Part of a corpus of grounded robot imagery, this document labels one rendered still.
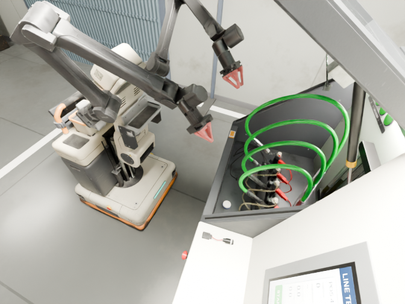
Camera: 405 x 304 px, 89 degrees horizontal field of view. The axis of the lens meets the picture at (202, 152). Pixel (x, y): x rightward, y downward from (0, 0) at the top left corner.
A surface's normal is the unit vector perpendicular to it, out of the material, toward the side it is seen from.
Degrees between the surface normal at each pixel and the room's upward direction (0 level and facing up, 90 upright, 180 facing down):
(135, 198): 0
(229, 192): 0
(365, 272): 76
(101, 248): 0
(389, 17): 90
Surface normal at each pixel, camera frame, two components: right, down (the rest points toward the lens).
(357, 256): -0.91, -0.40
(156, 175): 0.04, -0.66
